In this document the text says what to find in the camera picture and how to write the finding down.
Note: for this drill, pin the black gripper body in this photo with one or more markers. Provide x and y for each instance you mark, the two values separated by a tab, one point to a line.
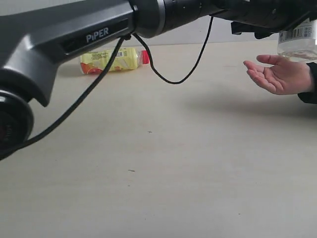
268	14

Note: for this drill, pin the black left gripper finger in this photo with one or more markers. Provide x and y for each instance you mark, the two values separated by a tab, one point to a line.
261	32

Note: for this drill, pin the clear bottle white printed label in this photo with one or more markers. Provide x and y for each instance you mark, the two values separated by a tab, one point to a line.
300	43

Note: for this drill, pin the yellow juice bottle red cap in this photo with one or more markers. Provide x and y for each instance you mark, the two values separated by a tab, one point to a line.
126	59

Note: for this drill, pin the dark sleeved forearm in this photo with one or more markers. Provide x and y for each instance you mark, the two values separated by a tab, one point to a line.
310	95

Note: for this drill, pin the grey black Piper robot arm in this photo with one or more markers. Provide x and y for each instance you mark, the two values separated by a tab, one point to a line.
34	44

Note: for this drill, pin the open person hand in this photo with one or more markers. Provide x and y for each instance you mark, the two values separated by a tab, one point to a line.
281	76

